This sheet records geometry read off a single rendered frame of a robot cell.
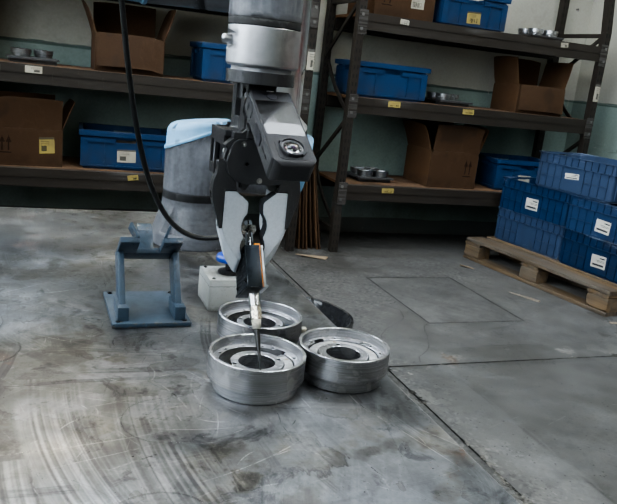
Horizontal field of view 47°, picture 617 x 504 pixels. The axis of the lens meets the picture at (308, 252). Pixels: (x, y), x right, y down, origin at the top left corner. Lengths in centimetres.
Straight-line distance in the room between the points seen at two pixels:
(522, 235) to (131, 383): 432
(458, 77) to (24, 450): 510
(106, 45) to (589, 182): 288
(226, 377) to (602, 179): 392
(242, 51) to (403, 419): 41
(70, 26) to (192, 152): 351
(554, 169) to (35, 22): 327
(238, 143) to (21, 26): 406
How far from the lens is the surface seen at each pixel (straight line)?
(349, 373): 79
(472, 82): 565
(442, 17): 489
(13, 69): 416
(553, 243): 479
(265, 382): 74
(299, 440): 70
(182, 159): 130
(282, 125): 71
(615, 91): 589
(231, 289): 101
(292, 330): 87
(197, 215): 130
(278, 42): 73
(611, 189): 450
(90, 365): 83
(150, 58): 425
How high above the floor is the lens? 114
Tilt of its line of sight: 14 degrees down
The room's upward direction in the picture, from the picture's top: 6 degrees clockwise
